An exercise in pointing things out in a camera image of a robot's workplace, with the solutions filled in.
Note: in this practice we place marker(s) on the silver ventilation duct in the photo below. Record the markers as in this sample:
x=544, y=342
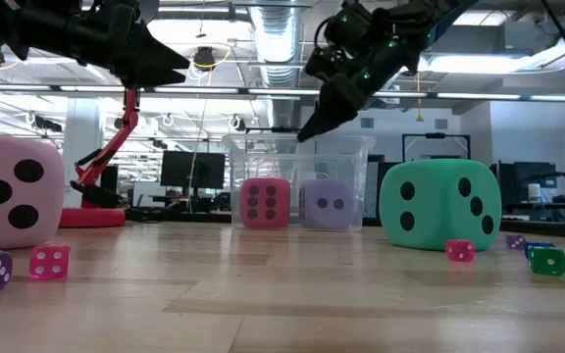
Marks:
x=276, y=39

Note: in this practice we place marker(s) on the large teal foam die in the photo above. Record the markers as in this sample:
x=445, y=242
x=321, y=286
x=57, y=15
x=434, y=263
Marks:
x=434, y=220

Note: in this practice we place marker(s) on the small pink die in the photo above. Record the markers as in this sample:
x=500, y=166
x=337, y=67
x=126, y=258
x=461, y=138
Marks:
x=49, y=262
x=460, y=251

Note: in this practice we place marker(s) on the large pink foam die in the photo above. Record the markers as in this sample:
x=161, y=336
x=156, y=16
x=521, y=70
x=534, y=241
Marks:
x=42, y=225

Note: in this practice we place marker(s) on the black stand frame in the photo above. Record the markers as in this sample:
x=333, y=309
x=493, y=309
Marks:
x=434, y=136

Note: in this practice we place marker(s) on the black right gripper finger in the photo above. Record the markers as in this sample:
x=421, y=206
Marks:
x=334, y=105
x=383, y=76

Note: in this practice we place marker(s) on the large red foam die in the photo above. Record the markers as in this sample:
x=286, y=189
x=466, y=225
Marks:
x=282, y=218

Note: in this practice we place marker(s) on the small green die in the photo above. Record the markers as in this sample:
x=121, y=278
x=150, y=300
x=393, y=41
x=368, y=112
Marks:
x=547, y=262

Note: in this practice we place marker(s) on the black office monitor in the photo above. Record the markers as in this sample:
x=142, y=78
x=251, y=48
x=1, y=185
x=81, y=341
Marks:
x=191, y=169

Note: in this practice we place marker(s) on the clear plastic container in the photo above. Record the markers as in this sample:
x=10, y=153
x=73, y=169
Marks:
x=292, y=152

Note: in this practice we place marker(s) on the small blue die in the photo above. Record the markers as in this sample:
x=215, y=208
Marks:
x=537, y=244

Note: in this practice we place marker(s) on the large purple foam die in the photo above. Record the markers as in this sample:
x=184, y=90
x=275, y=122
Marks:
x=326, y=218

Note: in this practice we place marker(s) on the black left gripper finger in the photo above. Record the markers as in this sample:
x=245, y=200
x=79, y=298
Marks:
x=155, y=56
x=155, y=79

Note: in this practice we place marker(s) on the red desk lamp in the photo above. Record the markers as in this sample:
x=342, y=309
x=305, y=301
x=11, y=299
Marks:
x=91, y=218

